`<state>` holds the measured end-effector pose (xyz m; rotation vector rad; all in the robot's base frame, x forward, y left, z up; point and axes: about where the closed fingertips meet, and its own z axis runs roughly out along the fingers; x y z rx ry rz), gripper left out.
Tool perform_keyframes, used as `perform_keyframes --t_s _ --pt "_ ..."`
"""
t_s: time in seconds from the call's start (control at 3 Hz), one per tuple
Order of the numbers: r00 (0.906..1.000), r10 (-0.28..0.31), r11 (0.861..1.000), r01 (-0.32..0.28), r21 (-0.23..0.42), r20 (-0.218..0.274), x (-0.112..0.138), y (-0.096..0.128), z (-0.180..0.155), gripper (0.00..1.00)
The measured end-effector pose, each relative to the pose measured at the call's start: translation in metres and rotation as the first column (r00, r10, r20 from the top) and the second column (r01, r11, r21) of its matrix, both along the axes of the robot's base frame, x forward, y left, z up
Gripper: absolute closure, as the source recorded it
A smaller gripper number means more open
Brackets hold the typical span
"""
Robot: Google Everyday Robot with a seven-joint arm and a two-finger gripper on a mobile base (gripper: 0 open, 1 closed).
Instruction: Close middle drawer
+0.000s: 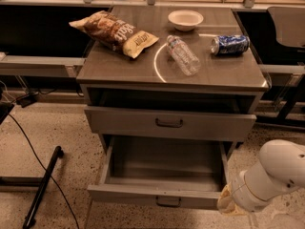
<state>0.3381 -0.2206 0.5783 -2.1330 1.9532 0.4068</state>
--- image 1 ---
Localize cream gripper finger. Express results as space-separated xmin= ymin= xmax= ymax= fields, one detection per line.
xmin=217 ymin=184 xmax=246 ymax=216

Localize grey drawer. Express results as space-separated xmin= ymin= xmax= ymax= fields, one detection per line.
xmin=88 ymin=136 xmax=229 ymax=210
xmin=85 ymin=106 xmax=256 ymax=141

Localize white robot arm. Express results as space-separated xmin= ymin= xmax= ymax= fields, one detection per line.
xmin=217 ymin=139 xmax=305 ymax=216

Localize grey drawer cabinet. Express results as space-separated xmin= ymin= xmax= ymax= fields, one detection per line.
xmin=75 ymin=5 xmax=269 ymax=151

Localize blue soda can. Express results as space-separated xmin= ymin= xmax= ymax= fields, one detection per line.
xmin=211 ymin=35 xmax=250 ymax=55

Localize clear plastic water bottle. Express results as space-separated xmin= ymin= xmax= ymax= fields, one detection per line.
xmin=166 ymin=35 xmax=201 ymax=76

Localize grey chair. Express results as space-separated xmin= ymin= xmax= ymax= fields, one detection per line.
xmin=268 ymin=7 xmax=305 ymax=48

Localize white bowl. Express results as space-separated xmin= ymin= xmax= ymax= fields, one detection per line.
xmin=168 ymin=10 xmax=204 ymax=31

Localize black metal stand leg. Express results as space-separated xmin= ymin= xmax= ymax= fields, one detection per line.
xmin=23 ymin=146 xmax=64 ymax=229

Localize brown yellow chip bag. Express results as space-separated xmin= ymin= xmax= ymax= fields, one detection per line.
xmin=69 ymin=10 xmax=158 ymax=59

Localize black floor cable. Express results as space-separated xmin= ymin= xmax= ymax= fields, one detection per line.
xmin=6 ymin=112 xmax=81 ymax=229

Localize grey left side rail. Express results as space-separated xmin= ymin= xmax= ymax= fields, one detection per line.
xmin=0 ymin=55 xmax=85 ymax=77

